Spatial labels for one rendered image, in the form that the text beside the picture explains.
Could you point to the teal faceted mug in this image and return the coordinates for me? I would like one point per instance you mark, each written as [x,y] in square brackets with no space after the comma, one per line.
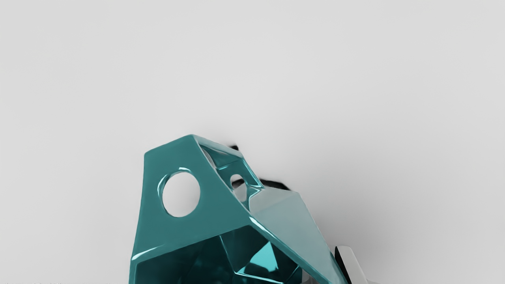
[221,221]

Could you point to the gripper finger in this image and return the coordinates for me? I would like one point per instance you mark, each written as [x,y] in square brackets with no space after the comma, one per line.
[349,263]

